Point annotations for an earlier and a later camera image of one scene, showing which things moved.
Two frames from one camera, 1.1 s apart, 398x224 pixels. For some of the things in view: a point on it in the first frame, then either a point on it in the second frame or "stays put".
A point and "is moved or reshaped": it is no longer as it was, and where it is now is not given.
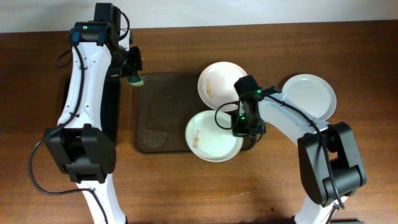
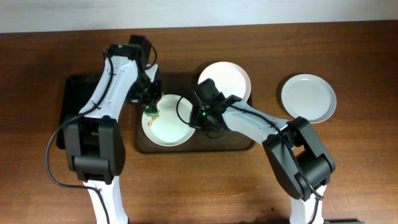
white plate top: x=216 y=85 stays put
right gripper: x=247 y=130 -> x=199 y=121
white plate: x=311 y=93 stays put
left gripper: x=134 y=70 -> x=149 y=95
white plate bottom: x=209 y=135 -> x=171 y=127
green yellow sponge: x=135 y=79 is moved or reshaped
